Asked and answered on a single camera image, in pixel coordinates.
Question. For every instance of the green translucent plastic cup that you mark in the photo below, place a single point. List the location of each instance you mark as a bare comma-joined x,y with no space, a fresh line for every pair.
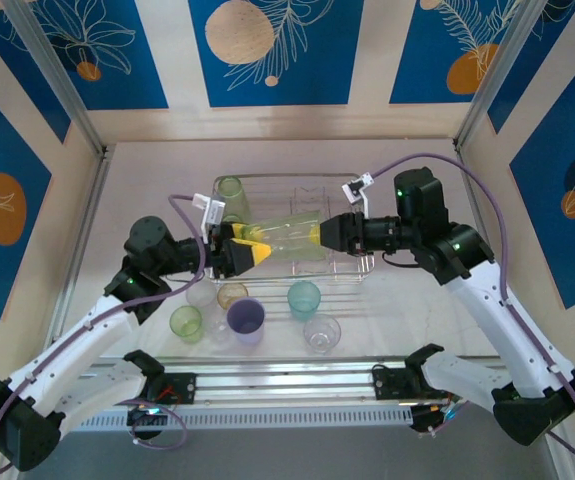
292,235
230,192
234,219

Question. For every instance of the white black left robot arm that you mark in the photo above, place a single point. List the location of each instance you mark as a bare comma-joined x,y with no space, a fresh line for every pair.
77,345

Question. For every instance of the aluminium frame post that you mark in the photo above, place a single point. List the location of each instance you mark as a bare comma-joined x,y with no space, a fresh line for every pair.
497,75
54,70

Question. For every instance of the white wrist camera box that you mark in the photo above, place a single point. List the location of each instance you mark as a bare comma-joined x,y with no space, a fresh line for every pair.
212,207
356,187

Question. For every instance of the amber translucent plastic cup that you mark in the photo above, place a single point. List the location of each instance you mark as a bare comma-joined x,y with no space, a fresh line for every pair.
232,296

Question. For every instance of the purple plastic cup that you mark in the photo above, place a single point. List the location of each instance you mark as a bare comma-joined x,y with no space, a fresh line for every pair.
245,322

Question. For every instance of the teal translucent plastic cup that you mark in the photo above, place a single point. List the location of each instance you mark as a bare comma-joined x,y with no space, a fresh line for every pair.
303,300

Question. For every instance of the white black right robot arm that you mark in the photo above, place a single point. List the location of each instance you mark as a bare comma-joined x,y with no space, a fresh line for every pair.
507,320

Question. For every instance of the black connector box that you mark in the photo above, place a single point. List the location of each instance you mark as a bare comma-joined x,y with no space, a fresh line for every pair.
422,420
139,417

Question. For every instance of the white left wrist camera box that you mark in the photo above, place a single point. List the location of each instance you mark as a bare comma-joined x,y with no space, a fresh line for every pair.
212,207

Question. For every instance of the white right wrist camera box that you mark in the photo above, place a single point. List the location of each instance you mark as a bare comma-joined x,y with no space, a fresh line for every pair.
356,187

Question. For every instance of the aluminium mounting beam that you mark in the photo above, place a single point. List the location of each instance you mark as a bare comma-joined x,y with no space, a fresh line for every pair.
287,385

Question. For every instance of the small green translucent cup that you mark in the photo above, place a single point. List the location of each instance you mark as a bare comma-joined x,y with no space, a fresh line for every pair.
186,325

